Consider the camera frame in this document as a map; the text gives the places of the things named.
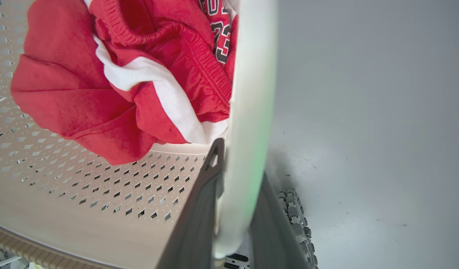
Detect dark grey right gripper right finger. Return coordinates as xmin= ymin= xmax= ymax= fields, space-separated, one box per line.
xmin=250 ymin=173 xmax=313 ymax=269

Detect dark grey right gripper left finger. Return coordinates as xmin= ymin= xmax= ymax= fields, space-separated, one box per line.
xmin=155 ymin=138 xmax=225 ymax=269

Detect beige perforated plastic laundry basket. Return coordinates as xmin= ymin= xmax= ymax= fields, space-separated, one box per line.
xmin=0 ymin=0 xmax=278 ymax=269

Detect black knobby robot wheel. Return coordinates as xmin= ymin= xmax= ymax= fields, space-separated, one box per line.
xmin=277 ymin=189 xmax=319 ymax=269

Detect red shorts with white stripe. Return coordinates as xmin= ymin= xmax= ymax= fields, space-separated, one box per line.
xmin=10 ymin=0 xmax=233 ymax=166

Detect red basketball jersey number 23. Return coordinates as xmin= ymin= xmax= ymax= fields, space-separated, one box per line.
xmin=198 ymin=0 xmax=239 ymax=83

